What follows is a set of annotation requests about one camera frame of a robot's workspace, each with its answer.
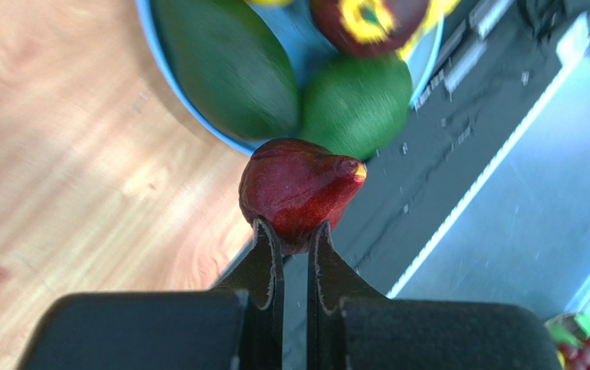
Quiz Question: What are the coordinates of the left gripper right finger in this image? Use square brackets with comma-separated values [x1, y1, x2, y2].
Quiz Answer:
[307, 223, 561, 369]

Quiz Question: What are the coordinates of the green fake lime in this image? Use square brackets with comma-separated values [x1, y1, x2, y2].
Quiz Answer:
[297, 55, 413, 160]

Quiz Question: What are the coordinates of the dark purple fake mangosteen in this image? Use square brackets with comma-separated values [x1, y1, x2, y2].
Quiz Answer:
[310, 0, 430, 58]

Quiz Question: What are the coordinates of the dark red fake fruit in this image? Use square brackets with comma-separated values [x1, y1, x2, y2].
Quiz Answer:
[239, 138, 367, 255]

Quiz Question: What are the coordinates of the yellow fake lemon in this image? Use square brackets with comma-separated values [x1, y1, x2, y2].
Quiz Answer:
[246, 0, 293, 8]

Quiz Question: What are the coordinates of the aluminium frame rail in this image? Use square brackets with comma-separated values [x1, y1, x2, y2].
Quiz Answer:
[387, 0, 590, 321]

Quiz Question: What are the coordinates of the yellow fake pear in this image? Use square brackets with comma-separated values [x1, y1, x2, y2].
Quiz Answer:
[397, 0, 461, 62]

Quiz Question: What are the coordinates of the blue plate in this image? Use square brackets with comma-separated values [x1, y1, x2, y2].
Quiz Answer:
[136, 0, 444, 156]

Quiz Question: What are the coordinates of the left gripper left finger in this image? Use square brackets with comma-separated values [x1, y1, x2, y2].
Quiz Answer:
[18, 218, 285, 369]

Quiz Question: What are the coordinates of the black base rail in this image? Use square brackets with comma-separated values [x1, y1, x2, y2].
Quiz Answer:
[213, 0, 590, 370]

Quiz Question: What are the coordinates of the green fake avocado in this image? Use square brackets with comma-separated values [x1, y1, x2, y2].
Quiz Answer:
[152, 1, 300, 141]

